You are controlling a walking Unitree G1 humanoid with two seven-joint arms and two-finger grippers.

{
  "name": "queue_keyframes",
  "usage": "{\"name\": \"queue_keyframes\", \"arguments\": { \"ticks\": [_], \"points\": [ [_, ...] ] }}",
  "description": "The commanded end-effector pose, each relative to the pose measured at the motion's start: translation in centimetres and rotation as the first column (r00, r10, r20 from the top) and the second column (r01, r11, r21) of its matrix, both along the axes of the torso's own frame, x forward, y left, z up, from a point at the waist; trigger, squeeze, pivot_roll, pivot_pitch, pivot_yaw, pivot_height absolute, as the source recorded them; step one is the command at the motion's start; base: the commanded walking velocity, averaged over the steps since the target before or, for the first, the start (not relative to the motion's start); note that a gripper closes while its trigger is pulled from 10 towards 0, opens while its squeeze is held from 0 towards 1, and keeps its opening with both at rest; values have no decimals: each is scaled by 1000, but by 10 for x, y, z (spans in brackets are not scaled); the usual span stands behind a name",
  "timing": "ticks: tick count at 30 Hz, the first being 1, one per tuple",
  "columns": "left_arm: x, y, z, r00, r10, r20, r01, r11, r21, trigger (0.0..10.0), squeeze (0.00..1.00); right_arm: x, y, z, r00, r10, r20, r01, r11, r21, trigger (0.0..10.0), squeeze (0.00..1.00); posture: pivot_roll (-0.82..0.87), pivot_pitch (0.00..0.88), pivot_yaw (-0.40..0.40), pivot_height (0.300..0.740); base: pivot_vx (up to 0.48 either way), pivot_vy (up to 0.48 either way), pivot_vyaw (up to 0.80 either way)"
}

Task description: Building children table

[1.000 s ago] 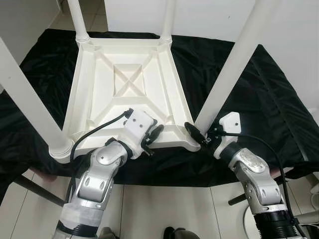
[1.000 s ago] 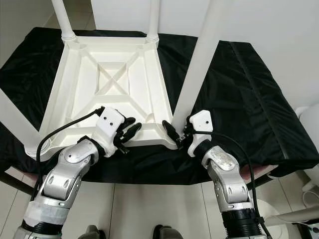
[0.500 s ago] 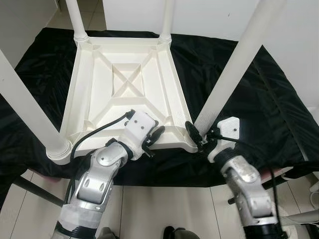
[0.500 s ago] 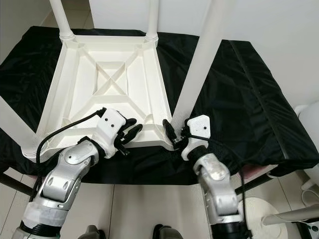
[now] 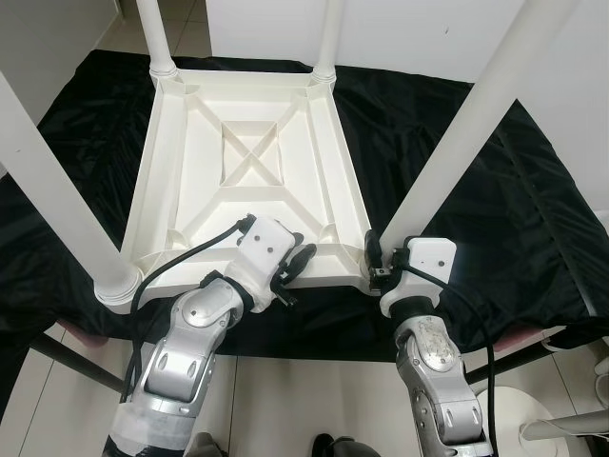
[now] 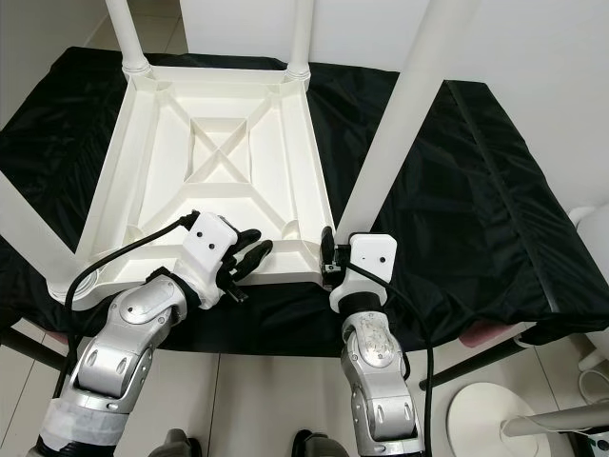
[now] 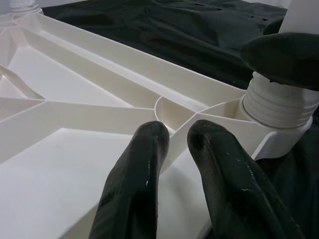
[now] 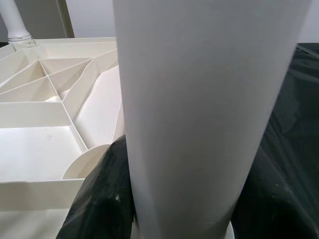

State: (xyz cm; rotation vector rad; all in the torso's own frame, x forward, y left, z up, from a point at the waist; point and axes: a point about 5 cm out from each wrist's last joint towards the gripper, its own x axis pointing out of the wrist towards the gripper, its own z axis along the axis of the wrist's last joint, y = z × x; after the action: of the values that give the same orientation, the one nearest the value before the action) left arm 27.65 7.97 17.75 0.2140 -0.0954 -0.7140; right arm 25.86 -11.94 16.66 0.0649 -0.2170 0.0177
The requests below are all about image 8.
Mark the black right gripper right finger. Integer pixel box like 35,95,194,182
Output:
230,154,319,239

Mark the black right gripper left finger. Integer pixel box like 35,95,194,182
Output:
56,134,137,239

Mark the white plastic table top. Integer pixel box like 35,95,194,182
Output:
0,37,235,239

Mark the white plastic table leg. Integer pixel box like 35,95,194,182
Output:
112,0,314,239
0,0,33,45

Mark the black cloth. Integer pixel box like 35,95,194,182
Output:
0,39,319,239

